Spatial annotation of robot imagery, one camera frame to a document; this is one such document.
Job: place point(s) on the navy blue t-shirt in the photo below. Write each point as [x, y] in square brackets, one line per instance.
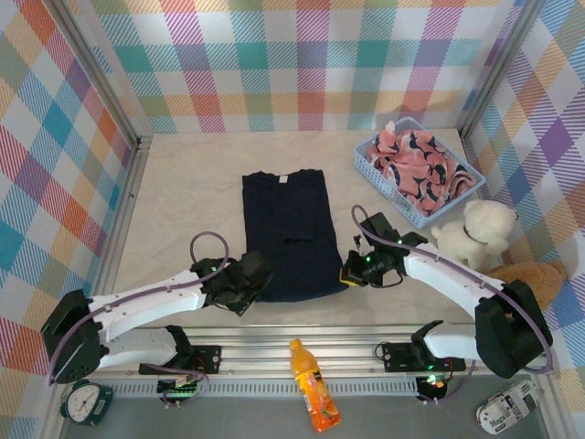
[288, 215]

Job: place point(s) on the pink whale print shorts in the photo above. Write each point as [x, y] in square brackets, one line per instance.
[411, 169]

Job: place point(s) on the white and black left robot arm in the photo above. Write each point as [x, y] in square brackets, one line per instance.
[146, 297]

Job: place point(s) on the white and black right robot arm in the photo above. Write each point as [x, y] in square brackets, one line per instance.
[439, 274]

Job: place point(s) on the light blue plastic basket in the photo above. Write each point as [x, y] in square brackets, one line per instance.
[365, 160]

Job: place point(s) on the white plush dog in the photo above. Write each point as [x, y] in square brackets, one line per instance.
[484, 224]

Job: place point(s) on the left controller board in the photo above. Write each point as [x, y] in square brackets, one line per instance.
[180, 391]

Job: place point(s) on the controller board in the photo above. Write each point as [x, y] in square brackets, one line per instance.
[180, 391]
[432, 384]

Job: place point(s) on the orange juice bottle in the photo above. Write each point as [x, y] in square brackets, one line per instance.
[315, 393]

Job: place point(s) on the right controller board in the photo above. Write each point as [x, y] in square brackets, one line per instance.
[432, 384]

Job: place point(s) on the brown teddy bear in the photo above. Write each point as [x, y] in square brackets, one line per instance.
[539, 279]

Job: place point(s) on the green alarm clock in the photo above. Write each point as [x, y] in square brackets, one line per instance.
[84, 402]

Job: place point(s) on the newspaper print pouch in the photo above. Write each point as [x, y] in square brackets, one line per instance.
[507, 407]

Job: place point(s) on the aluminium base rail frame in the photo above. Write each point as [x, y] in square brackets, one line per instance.
[256, 354]

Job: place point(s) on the aluminium side rail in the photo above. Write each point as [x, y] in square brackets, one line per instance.
[121, 219]

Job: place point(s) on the aluminium corner post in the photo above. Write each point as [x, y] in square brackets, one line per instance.
[105, 78]
[498, 64]

